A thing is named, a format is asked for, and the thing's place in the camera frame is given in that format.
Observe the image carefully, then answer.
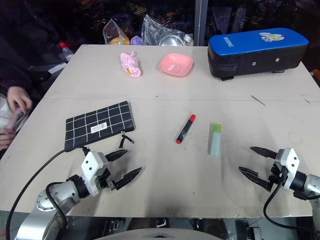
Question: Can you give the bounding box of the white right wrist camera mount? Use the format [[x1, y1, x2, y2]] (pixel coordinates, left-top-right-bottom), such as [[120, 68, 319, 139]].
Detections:
[[273, 147, 300, 191]]

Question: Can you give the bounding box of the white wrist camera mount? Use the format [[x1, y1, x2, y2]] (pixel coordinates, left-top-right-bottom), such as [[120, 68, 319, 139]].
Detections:
[[80, 150, 110, 197], [273, 147, 300, 191]]

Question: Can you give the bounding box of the light green highlighter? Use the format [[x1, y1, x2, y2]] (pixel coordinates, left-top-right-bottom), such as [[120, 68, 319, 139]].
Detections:
[[207, 122, 223, 157]]

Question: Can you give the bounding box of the pink plastic bowl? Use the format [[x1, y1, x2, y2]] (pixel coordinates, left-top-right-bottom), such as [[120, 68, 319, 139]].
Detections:
[[158, 53, 195, 78]]

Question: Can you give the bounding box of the grey metal post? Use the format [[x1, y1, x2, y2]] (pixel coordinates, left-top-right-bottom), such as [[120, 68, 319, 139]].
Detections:
[[194, 0, 209, 47]]

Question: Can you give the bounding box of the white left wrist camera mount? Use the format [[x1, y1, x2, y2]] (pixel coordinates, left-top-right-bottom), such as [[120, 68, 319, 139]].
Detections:
[[80, 150, 110, 197]]

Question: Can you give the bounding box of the white rounded robot torso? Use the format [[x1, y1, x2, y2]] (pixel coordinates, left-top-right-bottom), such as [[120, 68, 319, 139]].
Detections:
[[94, 228, 222, 240]]

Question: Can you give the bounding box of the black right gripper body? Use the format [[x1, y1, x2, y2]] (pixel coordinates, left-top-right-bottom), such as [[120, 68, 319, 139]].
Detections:
[[266, 161, 286, 193]]

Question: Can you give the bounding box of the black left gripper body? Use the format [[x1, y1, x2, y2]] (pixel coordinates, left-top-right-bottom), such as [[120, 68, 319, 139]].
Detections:
[[96, 165, 119, 193]]

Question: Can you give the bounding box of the plastic bag with fruit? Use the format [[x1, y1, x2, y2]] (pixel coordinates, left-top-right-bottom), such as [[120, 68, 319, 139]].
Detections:
[[102, 13, 133, 47]]

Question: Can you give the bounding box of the purple plastic bag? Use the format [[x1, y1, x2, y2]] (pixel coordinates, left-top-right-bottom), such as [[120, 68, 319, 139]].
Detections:
[[130, 35, 144, 47]]

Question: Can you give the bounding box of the round metal bowl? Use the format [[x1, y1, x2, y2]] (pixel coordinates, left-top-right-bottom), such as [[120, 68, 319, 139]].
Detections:
[[157, 34, 185, 48]]

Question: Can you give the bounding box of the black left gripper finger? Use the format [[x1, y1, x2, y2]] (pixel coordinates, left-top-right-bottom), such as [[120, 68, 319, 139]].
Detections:
[[104, 149, 129, 163], [113, 167, 143, 191]]

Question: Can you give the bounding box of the pink soft bundle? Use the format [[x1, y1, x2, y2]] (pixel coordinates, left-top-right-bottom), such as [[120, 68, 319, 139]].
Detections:
[[119, 50, 143, 80]]

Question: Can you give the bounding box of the red black marker pen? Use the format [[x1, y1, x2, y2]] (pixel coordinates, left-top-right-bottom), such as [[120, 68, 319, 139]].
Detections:
[[175, 114, 197, 145]]

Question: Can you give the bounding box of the blue black padded box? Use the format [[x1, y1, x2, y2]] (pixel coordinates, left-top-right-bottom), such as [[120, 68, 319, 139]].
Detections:
[[207, 27, 311, 82]]

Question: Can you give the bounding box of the black grid pencil pouch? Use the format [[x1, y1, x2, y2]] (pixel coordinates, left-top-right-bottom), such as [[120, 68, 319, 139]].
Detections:
[[64, 100, 136, 151]]

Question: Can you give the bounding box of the clear bottle with red cap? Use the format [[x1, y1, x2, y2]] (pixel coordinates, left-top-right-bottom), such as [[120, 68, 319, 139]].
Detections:
[[58, 41, 75, 64]]

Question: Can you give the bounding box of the person's right hand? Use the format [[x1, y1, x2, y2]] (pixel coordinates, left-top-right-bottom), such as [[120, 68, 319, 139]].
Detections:
[[0, 127, 17, 151]]

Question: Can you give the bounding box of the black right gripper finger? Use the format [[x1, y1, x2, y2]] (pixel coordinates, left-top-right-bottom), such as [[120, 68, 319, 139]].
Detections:
[[250, 146, 279, 160], [238, 166, 271, 192]]

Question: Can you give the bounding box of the person's left hand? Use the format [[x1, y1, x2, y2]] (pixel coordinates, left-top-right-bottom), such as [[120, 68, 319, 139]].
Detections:
[[6, 85, 34, 114]]

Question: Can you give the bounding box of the clear crumpled plastic bag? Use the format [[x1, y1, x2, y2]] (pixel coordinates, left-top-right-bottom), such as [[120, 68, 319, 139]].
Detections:
[[141, 14, 195, 48]]

